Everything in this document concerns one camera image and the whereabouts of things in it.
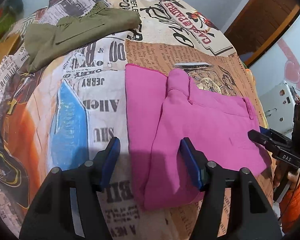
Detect pink pants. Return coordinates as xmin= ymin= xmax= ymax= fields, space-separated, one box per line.
xmin=125 ymin=64 xmax=271 ymax=210

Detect white sewing machine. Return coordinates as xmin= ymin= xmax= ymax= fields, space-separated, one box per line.
xmin=260 ymin=80 xmax=300 ymax=139

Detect newspaper print bed sheet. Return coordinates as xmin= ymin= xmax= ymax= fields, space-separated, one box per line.
xmin=0 ymin=0 xmax=267 ymax=239

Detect brown wooden door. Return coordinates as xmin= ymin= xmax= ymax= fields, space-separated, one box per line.
xmin=225 ymin=0 xmax=300 ymax=67

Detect olive green folded pants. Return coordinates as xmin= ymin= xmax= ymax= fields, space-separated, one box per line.
xmin=24 ymin=1 xmax=141 ymax=74

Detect grey plush toy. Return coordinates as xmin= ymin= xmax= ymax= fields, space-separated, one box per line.
xmin=7 ymin=0 xmax=24 ymax=15

